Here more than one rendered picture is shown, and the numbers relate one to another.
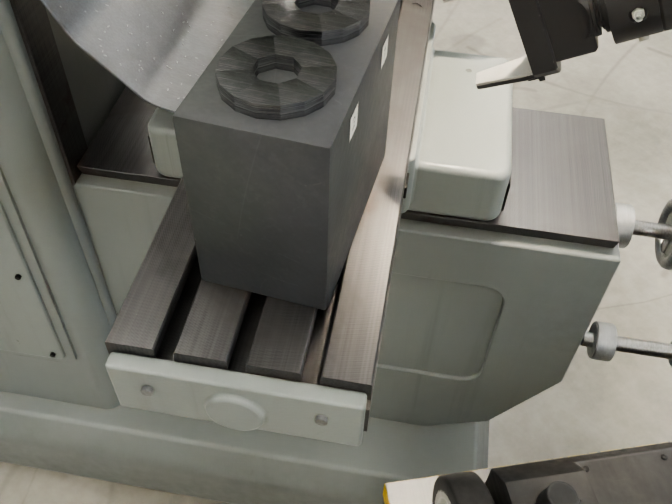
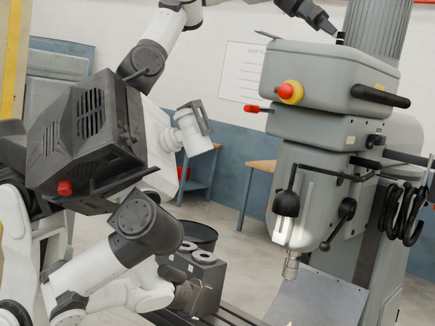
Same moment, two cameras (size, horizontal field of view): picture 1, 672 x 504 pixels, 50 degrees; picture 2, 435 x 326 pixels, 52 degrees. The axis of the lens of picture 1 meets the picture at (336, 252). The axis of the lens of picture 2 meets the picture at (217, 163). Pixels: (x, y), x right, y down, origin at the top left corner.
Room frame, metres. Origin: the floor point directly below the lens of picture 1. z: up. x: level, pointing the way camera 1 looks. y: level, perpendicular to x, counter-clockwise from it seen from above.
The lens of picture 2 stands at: (1.21, -1.31, 1.75)
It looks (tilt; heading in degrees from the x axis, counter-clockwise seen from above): 10 degrees down; 117
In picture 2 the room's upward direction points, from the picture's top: 10 degrees clockwise
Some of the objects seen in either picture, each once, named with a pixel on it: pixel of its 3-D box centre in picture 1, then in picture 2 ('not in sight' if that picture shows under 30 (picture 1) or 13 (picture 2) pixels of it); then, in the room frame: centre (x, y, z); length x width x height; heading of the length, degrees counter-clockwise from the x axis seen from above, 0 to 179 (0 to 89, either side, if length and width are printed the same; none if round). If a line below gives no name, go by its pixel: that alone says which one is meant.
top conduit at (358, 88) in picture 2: not in sight; (383, 97); (1.01, 0.02, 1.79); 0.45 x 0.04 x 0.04; 82
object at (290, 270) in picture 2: not in sight; (290, 268); (0.86, 0.00, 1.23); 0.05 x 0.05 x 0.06
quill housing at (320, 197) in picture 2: not in sight; (307, 195); (0.86, 0.01, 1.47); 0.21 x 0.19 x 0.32; 172
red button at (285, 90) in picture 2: not in sight; (286, 91); (0.82, -0.25, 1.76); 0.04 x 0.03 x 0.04; 172
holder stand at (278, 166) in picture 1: (299, 133); (189, 276); (0.50, 0.04, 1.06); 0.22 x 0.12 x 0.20; 165
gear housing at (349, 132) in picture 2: not in sight; (327, 127); (0.87, 0.04, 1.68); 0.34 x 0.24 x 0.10; 82
